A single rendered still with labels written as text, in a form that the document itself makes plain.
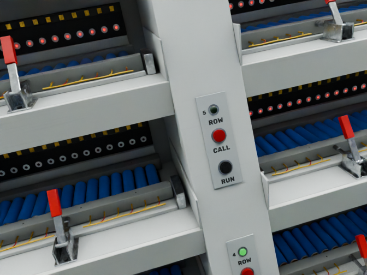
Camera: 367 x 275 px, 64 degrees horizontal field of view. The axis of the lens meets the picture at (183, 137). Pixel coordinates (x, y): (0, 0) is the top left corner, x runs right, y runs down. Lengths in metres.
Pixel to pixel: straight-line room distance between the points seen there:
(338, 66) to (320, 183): 0.17
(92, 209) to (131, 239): 0.08
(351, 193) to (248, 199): 0.16
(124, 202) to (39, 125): 0.17
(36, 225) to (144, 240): 0.16
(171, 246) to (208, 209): 0.07
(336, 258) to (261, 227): 0.20
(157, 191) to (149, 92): 0.16
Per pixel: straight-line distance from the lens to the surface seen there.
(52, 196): 0.43
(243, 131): 0.39
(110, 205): 0.46
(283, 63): 0.42
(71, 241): 0.43
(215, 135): 0.38
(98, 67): 0.44
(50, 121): 0.39
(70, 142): 0.54
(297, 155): 0.51
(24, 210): 0.53
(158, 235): 0.42
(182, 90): 0.37
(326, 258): 0.61
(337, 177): 0.50
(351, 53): 0.48
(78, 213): 0.47
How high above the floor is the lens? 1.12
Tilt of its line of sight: 8 degrees down
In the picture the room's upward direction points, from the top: 13 degrees counter-clockwise
